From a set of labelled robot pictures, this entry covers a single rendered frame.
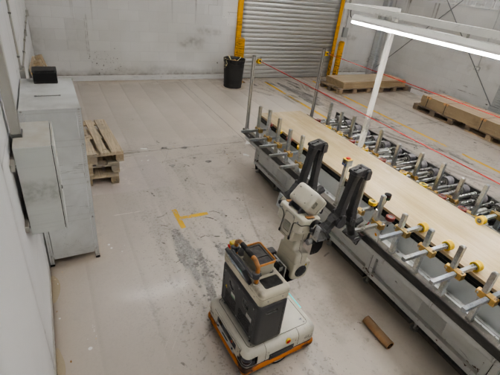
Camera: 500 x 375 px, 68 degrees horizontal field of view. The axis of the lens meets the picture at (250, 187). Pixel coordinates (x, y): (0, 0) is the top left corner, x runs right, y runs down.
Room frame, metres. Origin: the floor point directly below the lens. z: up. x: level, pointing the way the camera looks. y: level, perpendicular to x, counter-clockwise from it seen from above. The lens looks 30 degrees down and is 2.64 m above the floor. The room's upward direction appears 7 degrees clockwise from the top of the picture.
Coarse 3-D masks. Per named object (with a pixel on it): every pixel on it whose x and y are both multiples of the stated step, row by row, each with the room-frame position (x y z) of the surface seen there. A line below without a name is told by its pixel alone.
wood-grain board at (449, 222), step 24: (288, 120) 4.98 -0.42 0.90; (312, 120) 5.10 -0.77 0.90; (336, 144) 4.30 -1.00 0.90; (336, 168) 3.62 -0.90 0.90; (384, 168) 3.77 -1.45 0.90; (384, 192) 3.22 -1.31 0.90; (408, 192) 3.28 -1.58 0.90; (408, 216) 2.83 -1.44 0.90; (432, 216) 2.88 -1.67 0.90; (456, 216) 2.93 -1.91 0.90; (432, 240) 2.50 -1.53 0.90; (456, 240) 2.54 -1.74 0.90; (480, 240) 2.58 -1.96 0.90
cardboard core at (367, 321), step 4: (368, 316) 2.38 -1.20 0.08; (364, 320) 2.35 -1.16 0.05; (368, 320) 2.34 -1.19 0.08; (372, 320) 2.34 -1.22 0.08; (368, 324) 2.30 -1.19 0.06; (372, 324) 2.29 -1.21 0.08; (376, 324) 2.30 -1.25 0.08; (368, 328) 2.29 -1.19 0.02; (372, 328) 2.27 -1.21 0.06; (376, 328) 2.26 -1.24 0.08; (380, 328) 2.27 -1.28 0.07; (372, 332) 2.25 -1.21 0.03; (376, 332) 2.23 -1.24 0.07; (380, 332) 2.22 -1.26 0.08; (376, 336) 2.20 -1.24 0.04; (380, 336) 2.18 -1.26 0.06; (384, 336) 2.18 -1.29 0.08; (380, 340) 2.17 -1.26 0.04; (384, 340) 2.15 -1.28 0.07; (388, 340) 2.14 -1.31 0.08; (384, 344) 2.13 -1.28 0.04; (388, 344) 2.11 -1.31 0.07; (392, 344) 2.14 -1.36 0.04; (388, 348) 2.12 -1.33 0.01
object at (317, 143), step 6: (318, 138) 2.58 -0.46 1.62; (312, 144) 2.49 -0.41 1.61; (318, 144) 2.49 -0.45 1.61; (312, 150) 2.48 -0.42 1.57; (306, 156) 2.50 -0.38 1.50; (312, 156) 2.49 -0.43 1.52; (306, 162) 2.48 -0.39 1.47; (312, 162) 2.49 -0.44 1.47; (306, 168) 2.47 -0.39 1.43; (300, 174) 2.49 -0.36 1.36; (306, 174) 2.47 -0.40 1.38; (300, 180) 2.46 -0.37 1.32; (306, 180) 2.47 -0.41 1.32
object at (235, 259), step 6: (234, 246) 2.10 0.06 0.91; (228, 252) 1.99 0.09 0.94; (234, 252) 2.06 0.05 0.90; (234, 258) 1.94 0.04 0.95; (234, 264) 1.98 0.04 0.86; (240, 264) 1.88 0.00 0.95; (240, 270) 1.85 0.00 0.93; (246, 270) 1.90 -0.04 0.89; (246, 276) 1.85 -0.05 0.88; (252, 276) 1.85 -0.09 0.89; (258, 276) 1.84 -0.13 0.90; (246, 282) 1.89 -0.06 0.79
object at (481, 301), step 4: (496, 292) 1.90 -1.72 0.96; (496, 296) 1.86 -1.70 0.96; (480, 300) 1.81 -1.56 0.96; (484, 300) 1.81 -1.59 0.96; (488, 300) 1.82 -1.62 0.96; (468, 304) 1.76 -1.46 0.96; (472, 304) 1.76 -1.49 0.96; (476, 304) 1.76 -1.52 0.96; (480, 304) 1.78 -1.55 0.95; (464, 308) 1.72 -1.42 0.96; (468, 308) 1.72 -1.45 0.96; (472, 308) 1.74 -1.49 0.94; (464, 312) 1.71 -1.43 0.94
